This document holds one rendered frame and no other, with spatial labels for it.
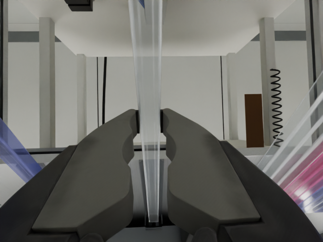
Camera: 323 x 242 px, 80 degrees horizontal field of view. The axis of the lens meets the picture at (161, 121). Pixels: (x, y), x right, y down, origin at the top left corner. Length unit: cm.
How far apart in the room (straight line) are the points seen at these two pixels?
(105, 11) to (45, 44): 19
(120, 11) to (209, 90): 148
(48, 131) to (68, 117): 141
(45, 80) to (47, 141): 17
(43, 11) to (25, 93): 161
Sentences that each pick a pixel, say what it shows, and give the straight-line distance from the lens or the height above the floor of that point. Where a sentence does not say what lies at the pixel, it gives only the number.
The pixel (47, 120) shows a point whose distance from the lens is 62.
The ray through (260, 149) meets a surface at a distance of 22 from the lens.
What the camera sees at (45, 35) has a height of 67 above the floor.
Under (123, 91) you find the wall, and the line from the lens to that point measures 191.
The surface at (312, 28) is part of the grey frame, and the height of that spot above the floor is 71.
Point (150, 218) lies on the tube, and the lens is 30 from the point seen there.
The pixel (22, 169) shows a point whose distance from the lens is 20.
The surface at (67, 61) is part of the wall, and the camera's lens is 212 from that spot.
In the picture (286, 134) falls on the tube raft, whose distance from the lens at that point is 18.
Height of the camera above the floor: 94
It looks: 2 degrees down
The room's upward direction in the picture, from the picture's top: 179 degrees clockwise
